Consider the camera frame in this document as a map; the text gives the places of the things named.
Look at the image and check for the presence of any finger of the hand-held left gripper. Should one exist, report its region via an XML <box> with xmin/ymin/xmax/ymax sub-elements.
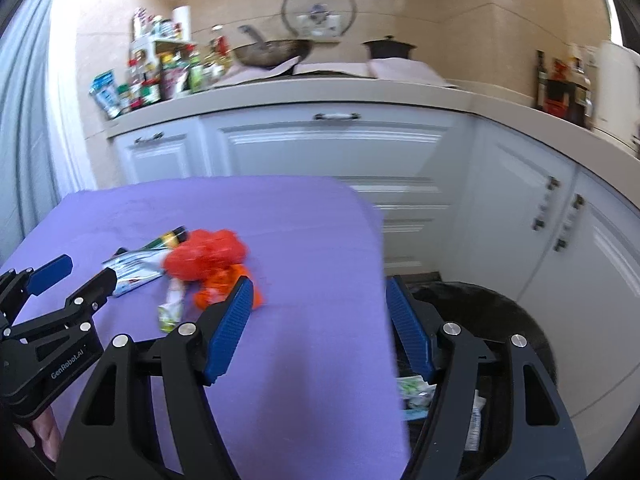
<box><xmin>0</xmin><ymin>254</ymin><xmax>73</xmax><ymax>331</ymax></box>
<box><xmin>7</xmin><ymin>266</ymin><xmax>119</xmax><ymax>343</ymax></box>

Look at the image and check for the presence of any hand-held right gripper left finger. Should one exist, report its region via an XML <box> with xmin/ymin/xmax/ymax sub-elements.
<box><xmin>54</xmin><ymin>276</ymin><xmax>256</xmax><ymax>480</ymax></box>

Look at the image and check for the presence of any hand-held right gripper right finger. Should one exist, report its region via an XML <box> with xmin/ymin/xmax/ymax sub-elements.
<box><xmin>386</xmin><ymin>276</ymin><xmax>588</xmax><ymax>480</ymax></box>

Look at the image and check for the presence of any orange plastic bag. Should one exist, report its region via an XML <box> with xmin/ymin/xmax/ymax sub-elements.
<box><xmin>194</xmin><ymin>265</ymin><xmax>266</xmax><ymax>311</ymax></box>

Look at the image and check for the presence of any white packet red print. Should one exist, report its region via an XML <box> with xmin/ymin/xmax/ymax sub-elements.
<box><xmin>102</xmin><ymin>247</ymin><xmax>168</xmax><ymax>298</ymax></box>

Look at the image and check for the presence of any red plastic bag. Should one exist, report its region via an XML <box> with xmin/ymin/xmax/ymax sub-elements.
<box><xmin>164</xmin><ymin>229</ymin><xmax>249</xmax><ymax>281</ymax></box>

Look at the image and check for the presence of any waste bin with black bag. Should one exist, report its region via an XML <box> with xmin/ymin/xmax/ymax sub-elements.
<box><xmin>385</xmin><ymin>272</ymin><xmax>557</xmax><ymax>471</ymax></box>

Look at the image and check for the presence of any small brown bottle yellow label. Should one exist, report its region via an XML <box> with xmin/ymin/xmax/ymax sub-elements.
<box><xmin>141</xmin><ymin>227</ymin><xmax>190</xmax><ymax>252</ymax></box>

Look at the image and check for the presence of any thin white stick packet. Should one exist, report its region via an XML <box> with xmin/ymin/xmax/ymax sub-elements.
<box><xmin>465</xmin><ymin>390</ymin><xmax>486</xmax><ymax>453</ymax></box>

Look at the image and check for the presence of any person's left hand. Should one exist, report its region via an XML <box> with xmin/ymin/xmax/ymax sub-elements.
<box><xmin>15</xmin><ymin>405</ymin><xmax>63</xmax><ymax>462</ymax></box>

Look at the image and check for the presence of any purple tablecloth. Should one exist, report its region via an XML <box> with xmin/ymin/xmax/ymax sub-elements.
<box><xmin>0</xmin><ymin>175</ymin><xmax>411</xmax><ymax>480</ymax></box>

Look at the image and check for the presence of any blue white packet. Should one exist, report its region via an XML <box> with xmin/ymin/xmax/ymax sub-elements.
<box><xmin>89</xmin><ymin>71</ymin><xmax>123</xmax><ymax>120</ymax></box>

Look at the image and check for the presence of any white kitchen cabinet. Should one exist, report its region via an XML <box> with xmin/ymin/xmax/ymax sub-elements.
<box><xmin>107</xmin><ymin>82</ymin><xmax>640</xmax><ymax>471</ymax></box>

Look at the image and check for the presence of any cluster of condiment bottles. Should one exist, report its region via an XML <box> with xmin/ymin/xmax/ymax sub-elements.
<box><xmin>116</xmin><ymin>6</ymin><xmax>236</xmax><ymax>113</ymax></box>

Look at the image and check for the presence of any pale cloth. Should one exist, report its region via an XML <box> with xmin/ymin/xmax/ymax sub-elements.
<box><xmin>220</xmin><ymin>57</ymin><xmax>301</xmax><ymax>86</ymax></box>
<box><xmin>367</xmin><ymin>57</ymin><xmax>458</xmax><ymax>88</ymax></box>

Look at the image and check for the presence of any white spice rack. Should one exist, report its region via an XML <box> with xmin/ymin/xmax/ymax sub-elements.
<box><xmin>129</xmin><ymin>37</ymin><xmax>196</xmax><ymax>68</ymax></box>

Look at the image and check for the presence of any red and black jar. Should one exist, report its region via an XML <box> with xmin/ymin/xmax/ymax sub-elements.
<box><xmin>545</xmin><ymin>57</ymin><xmax>571</xmax><ymax>117</ymax></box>

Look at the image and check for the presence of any steel wok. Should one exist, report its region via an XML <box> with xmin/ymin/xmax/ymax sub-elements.
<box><xmin>232</xmin><ymin>25</ymin><xmax>313</xmax><ymax>70</ymax></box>

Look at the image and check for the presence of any black lidded pot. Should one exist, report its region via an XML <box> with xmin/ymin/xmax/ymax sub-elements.
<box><xmin>362</xmin><ymin>35</ymin><xmax>417</xmax><ymax>61</ymax></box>

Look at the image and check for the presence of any dark green oil bottle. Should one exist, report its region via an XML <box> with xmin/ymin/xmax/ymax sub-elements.
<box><xmin>536</xmin><ymin>50</ymin><xmax>548</xmax><ymax>110</ymax></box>

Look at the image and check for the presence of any paper towel roll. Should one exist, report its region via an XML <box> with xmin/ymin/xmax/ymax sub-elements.
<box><xmin>172</xmin><ymin>5</ymin><xmax>193</xmax><ymax>43</ymax></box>

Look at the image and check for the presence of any brown sauce bottle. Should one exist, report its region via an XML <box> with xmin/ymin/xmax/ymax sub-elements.
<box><xmin>567</xmin><ymin>55</ymin><xmax>596</xmax><ymax>128</ymax></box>

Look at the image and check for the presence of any white lid holder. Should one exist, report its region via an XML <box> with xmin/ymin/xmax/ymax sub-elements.
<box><xmin>296</xmin><ymin>12</ymin><xmax>343</xmax><ymax>38</ymax></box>

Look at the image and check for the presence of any white electric kettle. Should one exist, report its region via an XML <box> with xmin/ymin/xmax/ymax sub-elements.
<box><xmin>592</xmin><ymin>40</ymin><xmax>640</xmax><ymax>147</ymax></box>

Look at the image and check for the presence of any glass pot lid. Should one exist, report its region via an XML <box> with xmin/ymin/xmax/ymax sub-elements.
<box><xmin>281</xmin><ymin>0</ymin><xmax>357</xmax><ymax>38</ymax></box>

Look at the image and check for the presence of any white door frame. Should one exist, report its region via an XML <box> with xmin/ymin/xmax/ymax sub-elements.
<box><xmin>0</xmin><ymin>0</ymin><xmax>101</xmax><ymax>261</ymax></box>

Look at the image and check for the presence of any upright white cabinet handle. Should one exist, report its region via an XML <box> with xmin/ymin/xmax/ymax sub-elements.
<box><xmin>552</xmin><ymin>194</ymin><xmax>585</xmax><ymax>253</ymax></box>
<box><xmin>532</xmin><ymin>175</ymin><xmax>560</xmax><ymax>231</ymax></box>

